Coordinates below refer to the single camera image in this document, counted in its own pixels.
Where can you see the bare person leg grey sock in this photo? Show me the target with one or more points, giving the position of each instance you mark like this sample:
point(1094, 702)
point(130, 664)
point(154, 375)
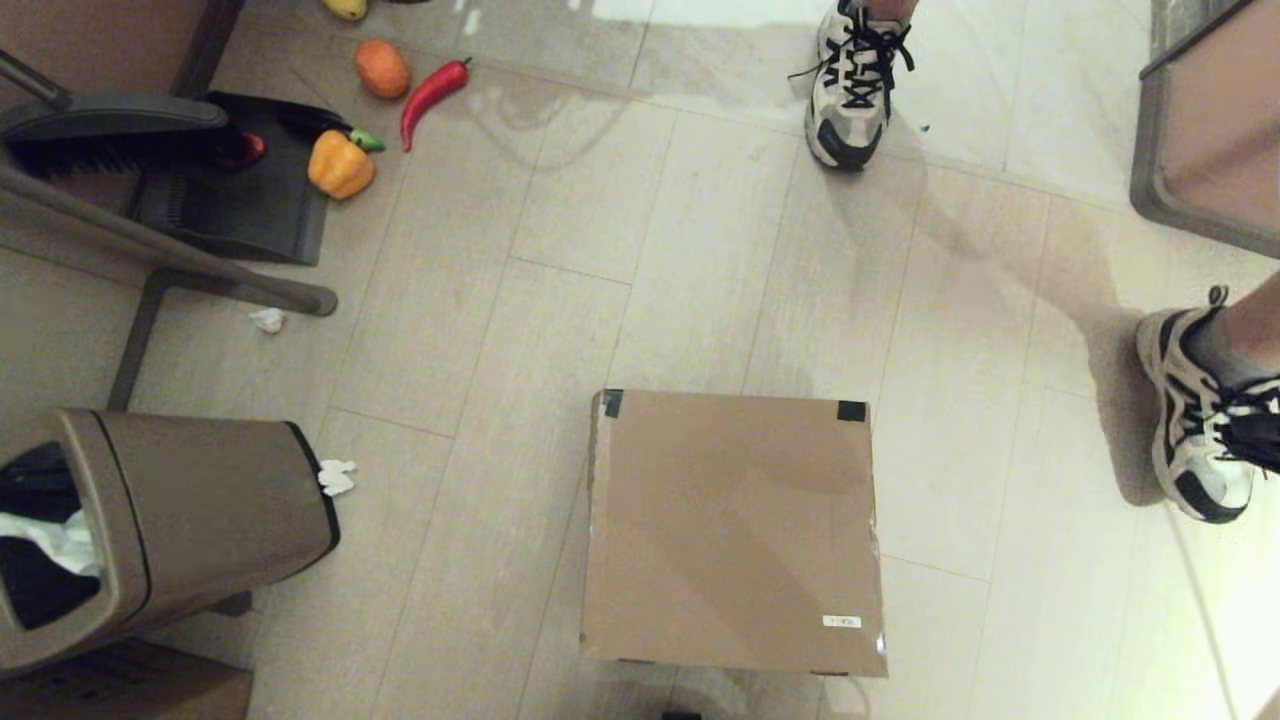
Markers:
point(1250, 330)

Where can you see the brown furniture panel dark edge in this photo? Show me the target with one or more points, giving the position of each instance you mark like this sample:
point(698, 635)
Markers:
point(100, 45)

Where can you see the crumpled white tissue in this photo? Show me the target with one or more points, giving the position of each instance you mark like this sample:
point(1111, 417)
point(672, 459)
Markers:
point(337, 478)
point(268, 320)

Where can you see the black bin liner bag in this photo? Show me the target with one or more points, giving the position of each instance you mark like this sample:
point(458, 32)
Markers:
point(40, 600)

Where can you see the white grey black-laced sneaker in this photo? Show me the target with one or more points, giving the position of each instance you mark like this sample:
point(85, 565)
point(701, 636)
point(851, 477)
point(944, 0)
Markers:
point(1200, 430)
point(850, 90)

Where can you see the brown cardboard shoe box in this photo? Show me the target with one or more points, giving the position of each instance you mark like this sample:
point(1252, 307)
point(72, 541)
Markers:
point(735, 530)

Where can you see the red toy chili pepper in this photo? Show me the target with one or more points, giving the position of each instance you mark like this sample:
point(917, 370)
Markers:
point(430, 96)

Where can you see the white paper waste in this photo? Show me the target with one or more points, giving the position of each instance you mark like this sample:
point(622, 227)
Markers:
point(50, 540)

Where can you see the orange toy bell pepper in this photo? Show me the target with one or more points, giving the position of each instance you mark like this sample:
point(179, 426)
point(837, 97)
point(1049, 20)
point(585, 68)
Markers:
point(340, 166)

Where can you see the black plastic dustpan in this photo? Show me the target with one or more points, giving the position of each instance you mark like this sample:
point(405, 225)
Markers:
point(240, 210)

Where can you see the yellow toy fruit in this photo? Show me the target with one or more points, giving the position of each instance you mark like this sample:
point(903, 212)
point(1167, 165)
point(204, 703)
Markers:
point(346, 8)

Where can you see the dark toy eggplant green stem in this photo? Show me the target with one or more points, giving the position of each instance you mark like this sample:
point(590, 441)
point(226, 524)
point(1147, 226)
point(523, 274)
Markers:
point(310, 122)

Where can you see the orange toy fruit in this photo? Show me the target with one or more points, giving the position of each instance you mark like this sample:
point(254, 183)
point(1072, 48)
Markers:
point(383, 69)

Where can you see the small red toy fruit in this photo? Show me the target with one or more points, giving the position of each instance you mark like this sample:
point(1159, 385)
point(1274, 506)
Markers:
point(252, 150)

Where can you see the brown trash bin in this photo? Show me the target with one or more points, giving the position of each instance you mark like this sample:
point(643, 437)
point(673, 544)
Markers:
point(200, 500)

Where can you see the brown metal furniture frame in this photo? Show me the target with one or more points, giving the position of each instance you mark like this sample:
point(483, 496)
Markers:
point(200, 265)

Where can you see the black broom with grey head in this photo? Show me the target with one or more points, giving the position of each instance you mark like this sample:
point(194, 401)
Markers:
point(120, 115)

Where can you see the brown table with grey rim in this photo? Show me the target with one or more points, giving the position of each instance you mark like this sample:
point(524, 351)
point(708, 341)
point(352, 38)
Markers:
point(1220, 130)

